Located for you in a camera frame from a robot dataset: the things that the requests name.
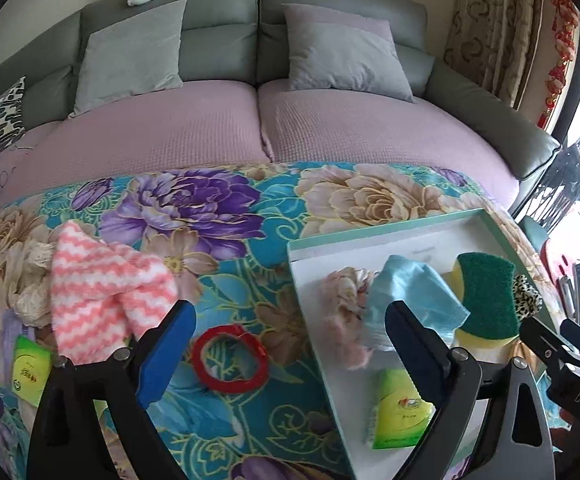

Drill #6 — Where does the black metal rack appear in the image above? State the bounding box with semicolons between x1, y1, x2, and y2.
514;135;580;231

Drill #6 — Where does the red hanging ornament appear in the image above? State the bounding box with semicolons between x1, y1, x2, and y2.
537;0;580;131

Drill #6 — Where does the grey lavender cushion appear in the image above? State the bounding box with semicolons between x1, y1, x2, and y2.
281;3;415;104

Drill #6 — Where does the lavender sofa seat cover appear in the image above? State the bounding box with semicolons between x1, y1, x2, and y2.
0;80;273;211
257;77;520;206

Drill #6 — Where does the green tissue packet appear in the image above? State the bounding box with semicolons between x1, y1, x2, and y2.
367;369;436;451
12;336;53;407

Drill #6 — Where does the beige patterned curtain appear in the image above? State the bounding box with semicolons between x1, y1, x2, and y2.
444;0;553;111

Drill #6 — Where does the grey sofa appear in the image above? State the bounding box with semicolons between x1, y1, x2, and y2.
0;0;563;201

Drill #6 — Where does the green yellow sponge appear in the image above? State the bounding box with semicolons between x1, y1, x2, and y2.
444;252;520;348

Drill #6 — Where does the teal-edged white tray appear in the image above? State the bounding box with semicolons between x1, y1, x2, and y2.
287;208;550;480

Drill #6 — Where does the cream lace hat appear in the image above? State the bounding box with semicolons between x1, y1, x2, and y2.
14;239;61;328

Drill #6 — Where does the black white spotted scrunchie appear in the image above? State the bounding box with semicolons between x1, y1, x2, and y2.
512;274;544;320

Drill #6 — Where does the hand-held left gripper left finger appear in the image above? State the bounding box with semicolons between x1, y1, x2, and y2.
26;300;198;480

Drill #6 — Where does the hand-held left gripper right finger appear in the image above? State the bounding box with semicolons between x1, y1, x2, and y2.
385;300;555;480

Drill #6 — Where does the pink white striped towel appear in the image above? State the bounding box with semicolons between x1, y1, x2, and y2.
50;220;181;366

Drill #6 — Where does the floral blanket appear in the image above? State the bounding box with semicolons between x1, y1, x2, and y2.
0;160;560;480

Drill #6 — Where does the red tape roll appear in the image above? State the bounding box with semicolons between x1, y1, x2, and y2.
191;325;271;393

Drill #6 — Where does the red plastic stool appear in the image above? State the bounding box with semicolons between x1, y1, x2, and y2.
540;240;578;293

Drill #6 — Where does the pink fluffy scrunchie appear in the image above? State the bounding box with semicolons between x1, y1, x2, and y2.
320;266;383;372

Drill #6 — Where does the light blue face mask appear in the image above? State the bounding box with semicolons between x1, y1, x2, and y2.
360;255;471;351

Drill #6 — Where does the plain grey cushion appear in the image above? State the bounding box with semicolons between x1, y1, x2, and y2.
68;0;188;118

